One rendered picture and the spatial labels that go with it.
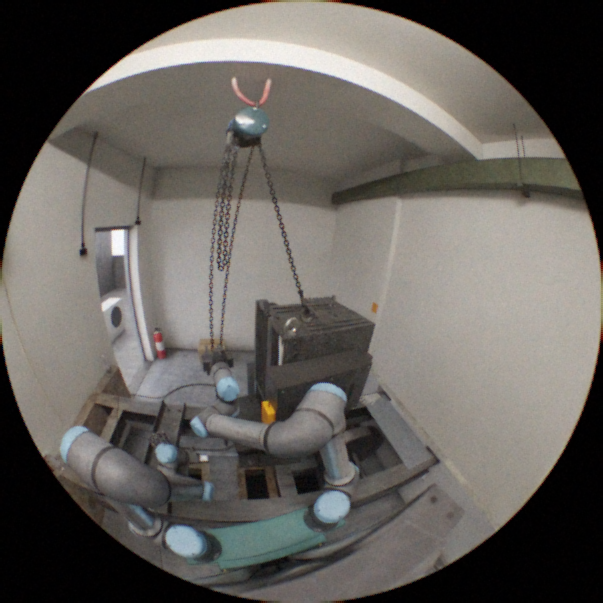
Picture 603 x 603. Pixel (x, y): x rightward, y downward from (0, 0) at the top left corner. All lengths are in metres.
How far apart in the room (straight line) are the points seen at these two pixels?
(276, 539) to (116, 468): 0.70
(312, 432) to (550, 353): 1.22
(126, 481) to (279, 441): 0.34
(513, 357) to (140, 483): 1.54
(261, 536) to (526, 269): 1.74
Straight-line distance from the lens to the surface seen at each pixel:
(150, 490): 0.48
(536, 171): 1.33
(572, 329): 1.32
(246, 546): 1.00
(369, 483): 1.54
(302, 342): 0.83
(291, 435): 0.49
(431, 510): 0.26
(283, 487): 1.42
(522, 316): 1.36
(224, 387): 0.72
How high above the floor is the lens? 1.99
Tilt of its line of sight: 19 degrees down
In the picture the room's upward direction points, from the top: 7 degrees clockwise
